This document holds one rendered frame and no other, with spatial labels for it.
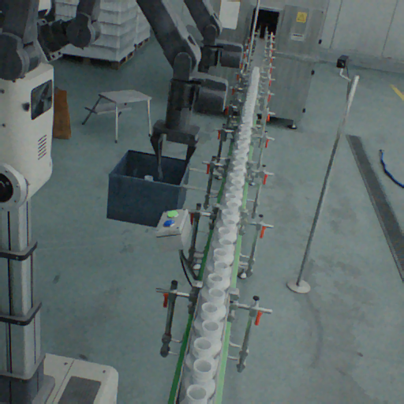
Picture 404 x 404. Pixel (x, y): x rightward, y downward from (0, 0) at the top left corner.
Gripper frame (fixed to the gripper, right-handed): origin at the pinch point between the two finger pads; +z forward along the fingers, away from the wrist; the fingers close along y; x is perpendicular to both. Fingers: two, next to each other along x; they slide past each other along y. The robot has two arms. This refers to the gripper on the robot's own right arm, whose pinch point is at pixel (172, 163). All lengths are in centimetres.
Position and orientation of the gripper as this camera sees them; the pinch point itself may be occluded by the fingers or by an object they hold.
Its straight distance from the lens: 120.3
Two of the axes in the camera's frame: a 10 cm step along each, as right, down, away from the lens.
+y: 9.8, 1.8, -0.5
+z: -1.4, 8.9, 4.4
